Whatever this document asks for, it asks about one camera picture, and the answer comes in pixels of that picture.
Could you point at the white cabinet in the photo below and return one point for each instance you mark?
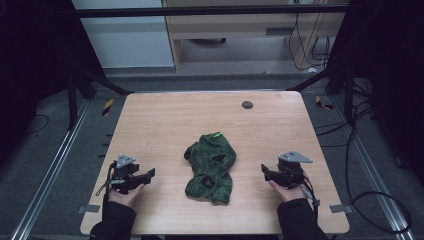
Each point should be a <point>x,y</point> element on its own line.
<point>126,43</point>

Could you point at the yellow and black tape strip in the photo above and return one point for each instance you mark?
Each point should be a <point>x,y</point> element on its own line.
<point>107,107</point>
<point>322,104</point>

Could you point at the black horizontal frame bar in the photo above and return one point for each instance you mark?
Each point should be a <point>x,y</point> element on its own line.
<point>200,11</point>

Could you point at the black metal stand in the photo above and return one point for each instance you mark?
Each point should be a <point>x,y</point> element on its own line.
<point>348,96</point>
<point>72,100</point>

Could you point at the dark curtain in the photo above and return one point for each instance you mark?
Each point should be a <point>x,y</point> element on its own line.
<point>33,66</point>
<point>393,83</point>

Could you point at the grey tape piece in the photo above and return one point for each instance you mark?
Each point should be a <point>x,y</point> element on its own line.
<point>340,208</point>
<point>88,209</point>

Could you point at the person's left hand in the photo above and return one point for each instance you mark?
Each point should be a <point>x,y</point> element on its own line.
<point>126,197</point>

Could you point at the dark green garment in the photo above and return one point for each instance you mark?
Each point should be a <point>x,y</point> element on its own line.
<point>210,166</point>

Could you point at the light wooden desk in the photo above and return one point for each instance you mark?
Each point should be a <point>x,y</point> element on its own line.
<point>233,28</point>

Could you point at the round dark table grommet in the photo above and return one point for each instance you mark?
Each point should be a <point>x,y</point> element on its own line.
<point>247,105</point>

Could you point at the aluminium floor rail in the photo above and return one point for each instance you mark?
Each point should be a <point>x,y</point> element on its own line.
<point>50,173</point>
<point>376,180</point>

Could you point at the person's right hand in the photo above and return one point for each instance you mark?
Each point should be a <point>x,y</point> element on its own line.
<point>289,194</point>

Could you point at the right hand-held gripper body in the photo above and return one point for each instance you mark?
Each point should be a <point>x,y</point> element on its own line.
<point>290,171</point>

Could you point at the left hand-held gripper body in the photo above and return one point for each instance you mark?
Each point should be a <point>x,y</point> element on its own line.
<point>122,170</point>

